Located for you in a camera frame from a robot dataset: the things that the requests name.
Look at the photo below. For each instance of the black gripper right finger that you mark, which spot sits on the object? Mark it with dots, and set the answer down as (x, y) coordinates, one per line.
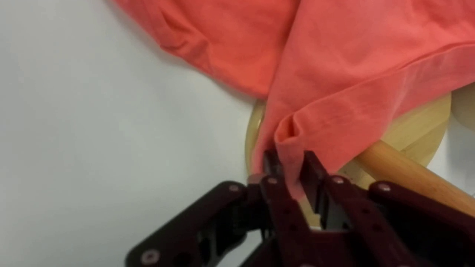
(383, 226)

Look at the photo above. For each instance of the orange-red shirt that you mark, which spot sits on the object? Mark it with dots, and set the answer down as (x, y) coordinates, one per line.
(333, 73)

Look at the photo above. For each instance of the wooden mug tree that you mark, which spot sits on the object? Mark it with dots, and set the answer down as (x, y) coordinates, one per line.
(401, 156)

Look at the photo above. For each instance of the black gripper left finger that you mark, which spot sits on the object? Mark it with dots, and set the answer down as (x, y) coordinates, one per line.
(220, 221)

